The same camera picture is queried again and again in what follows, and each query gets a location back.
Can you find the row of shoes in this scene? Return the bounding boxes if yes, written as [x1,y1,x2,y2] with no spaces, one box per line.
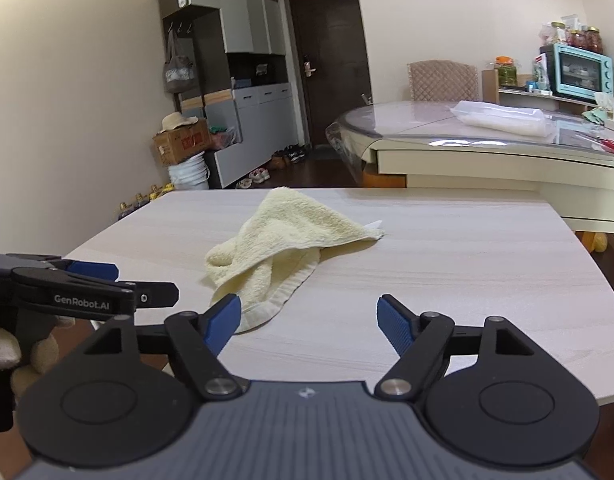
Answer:
[235,143,314,190]

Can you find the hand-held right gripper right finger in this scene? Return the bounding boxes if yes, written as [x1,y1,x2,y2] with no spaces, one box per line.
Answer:
[376,295,535,401]

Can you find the white plastic bucket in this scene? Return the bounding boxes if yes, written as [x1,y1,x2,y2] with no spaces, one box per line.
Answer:
[168,152,210,191]

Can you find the wooden countertop shelf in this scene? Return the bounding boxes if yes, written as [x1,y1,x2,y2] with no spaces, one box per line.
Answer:
[482,67,602,113]

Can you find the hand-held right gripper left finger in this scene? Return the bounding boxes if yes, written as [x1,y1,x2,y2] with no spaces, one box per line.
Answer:
[83,294,242,402]

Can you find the red printed cardboard box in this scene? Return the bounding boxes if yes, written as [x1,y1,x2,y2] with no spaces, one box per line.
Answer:
[153,119,212,167]

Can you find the teal toaster oven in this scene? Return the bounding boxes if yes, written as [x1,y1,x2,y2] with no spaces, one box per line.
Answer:
[539,42,614,101]

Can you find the grey storage cabinet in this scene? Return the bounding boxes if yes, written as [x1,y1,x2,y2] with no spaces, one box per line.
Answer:
[159,0,294,188]

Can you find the pale yellow towel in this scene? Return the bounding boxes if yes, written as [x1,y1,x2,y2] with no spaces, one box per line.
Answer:
[204,186,386,334]

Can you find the person's left hand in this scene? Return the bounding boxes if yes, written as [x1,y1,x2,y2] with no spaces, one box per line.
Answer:
[0,321,60,397]

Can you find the green glass jar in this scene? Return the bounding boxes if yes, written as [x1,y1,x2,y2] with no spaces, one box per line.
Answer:
[494,56,518,87]

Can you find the grey hanging bag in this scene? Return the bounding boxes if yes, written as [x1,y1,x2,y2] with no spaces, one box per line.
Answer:
[163,30,196,93]

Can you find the straw hat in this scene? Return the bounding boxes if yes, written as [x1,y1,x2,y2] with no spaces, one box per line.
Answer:
[160,112,200,133]

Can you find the dark brown door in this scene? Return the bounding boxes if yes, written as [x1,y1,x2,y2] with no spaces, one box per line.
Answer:
[287,0,372,148]

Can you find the colourful plastic bags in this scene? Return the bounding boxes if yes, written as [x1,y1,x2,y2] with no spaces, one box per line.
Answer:
[211,126,240,151]

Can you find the clear plastic bag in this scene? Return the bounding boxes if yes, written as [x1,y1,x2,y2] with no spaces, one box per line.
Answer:
[449,100,558,138]

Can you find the beige quilted chair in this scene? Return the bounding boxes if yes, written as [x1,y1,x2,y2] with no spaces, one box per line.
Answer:
[407,59,480,103]

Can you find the group of yellow labelled bottles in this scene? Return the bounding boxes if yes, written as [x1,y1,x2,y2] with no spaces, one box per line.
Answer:
[118,185,175,221]

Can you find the green tissue pack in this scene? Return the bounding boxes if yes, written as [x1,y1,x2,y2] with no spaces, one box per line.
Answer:
[582,92,614,123]

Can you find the cream dining table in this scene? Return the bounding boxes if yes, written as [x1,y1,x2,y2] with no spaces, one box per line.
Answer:
[326,99,614,235]

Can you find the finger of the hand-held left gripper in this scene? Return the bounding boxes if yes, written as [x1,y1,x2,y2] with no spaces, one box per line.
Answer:
[12,267,180,318]
[34,256,120,282]

